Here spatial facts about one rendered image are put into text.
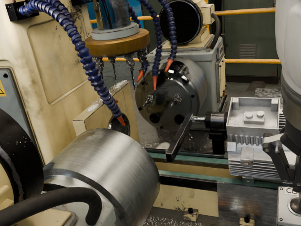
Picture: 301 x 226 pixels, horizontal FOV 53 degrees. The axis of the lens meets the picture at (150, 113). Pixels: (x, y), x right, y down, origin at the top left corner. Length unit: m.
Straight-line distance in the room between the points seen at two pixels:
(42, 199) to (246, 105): 0.62
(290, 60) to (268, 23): 3.66
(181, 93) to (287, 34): 0.84
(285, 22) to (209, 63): 1.00
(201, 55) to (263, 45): 2.77
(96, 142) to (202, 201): 0.41
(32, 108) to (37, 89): 0.05
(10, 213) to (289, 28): 0.30
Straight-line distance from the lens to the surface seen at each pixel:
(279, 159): 0.44
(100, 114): 0.89
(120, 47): 0.77
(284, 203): 0.62
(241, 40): 4.02
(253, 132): 0.77
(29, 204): 0.34
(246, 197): 0.88
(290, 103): 0.33
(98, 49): 0.79
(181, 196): 0.94
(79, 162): 0.61
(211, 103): 1.31
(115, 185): 0.59
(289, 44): 0.25
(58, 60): 0.94
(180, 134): 0.90
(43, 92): 0.88
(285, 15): 0.26
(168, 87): 1.08
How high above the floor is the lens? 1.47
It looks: 25 degrees down
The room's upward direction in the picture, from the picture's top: 8 degrees counter-clockwise
